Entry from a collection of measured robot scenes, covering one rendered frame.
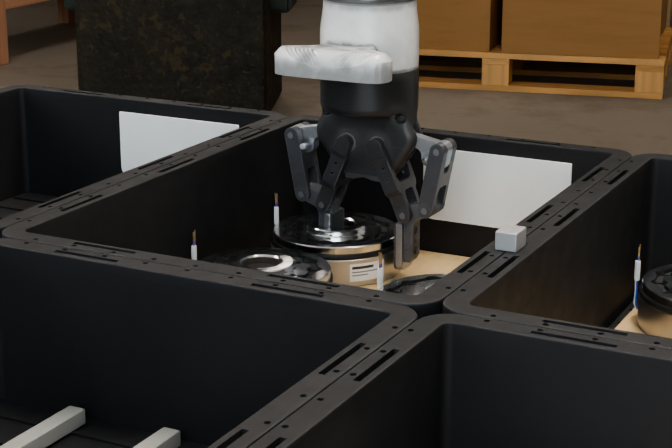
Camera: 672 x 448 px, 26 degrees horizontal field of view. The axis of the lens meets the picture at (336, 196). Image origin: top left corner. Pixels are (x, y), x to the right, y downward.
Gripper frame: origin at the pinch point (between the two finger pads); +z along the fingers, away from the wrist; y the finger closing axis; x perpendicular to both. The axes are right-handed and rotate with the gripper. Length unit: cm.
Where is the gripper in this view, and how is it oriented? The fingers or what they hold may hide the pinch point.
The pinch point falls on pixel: (368, 243)
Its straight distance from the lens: 114.3
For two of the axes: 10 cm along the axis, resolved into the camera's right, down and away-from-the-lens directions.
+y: -8.9, -1.2, 4.4
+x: -4.6, 2.4, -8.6
